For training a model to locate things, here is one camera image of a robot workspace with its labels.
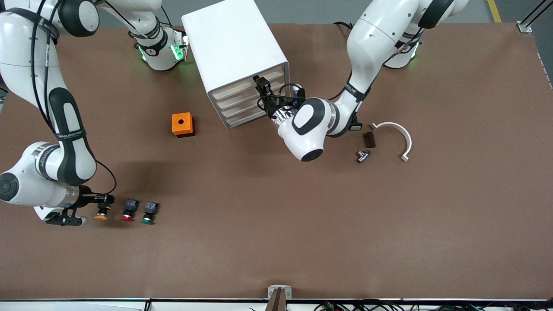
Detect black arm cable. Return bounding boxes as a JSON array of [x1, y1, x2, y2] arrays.
[[30, 0, 118, 196], [257, 83, 304, 114]]

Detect orange button enclosure box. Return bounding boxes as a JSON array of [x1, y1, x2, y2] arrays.
[[172, 112, 195, 138]]

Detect grey metal table bracket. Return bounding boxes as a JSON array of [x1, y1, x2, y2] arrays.
[[268, 285, 292, 300]]

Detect green push button switch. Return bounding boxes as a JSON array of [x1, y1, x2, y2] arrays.
[[140, 201, 159, 225]]

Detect bundle of loose cables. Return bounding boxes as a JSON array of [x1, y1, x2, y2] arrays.
[[248, 300, 553, 311]]

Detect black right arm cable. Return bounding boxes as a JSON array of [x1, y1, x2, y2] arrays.
[[30, 0, 118, 196]]

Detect red push button switch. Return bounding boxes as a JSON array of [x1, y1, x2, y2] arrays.
[[121, 199, 140, 222]]

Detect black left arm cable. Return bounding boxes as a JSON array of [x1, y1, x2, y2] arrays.
[[257, 83, 304, 114]]

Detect aluminium frame profile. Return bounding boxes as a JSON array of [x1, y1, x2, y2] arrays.
[[517, 0, 553, 33]]

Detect white curved plastic arc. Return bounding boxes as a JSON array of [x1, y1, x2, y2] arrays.
[[370, 122, 413, 162]]

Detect yellow push button switch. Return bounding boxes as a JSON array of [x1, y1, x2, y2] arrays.
[[94, 201, 113, 222]]

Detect white table edge rail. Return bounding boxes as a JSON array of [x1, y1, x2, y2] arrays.
[[0, 297, 553, 311]]

